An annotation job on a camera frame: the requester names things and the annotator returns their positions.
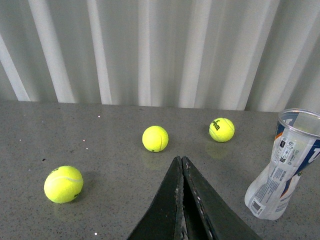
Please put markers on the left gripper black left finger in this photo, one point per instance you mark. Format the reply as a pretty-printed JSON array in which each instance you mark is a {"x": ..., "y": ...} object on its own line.
[{"x": 163, "y": 219}]

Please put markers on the clear plastic tennis ball can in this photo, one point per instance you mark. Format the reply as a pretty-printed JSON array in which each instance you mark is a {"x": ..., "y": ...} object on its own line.
[{"x": 296, "y": 145}]

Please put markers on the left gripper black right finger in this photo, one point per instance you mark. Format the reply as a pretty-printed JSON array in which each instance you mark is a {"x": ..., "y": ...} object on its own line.
[{"x": 219, "y": 220}]

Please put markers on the yellow Wilson tennis ball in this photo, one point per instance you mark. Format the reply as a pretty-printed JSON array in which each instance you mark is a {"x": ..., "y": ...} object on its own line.
[{"x": 221, "y": 129}]

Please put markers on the yellow tennis ball far left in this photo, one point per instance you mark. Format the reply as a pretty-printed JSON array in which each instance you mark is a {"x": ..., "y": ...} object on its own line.
[{"x": 63, "y": 184}]

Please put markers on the plain yellow tennis ball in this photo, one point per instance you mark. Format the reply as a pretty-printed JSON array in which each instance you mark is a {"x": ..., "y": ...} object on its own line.
[{"x": 155, "y": 138}]

